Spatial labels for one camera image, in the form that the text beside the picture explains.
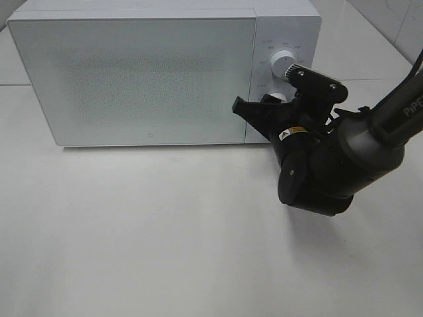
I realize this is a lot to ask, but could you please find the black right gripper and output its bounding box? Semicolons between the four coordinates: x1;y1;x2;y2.
232;94;332;165

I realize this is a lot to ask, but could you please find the white round knob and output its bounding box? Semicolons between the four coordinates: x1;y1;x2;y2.
270;92;288;103
270;48;297;79

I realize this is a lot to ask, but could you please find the white microwave door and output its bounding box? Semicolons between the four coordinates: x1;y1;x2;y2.
9;18;255;147

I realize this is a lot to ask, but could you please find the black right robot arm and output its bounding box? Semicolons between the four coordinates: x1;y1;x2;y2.
232;67;422;216

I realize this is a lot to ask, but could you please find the white microwave oven body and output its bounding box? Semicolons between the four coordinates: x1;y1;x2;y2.
7;1;322;144

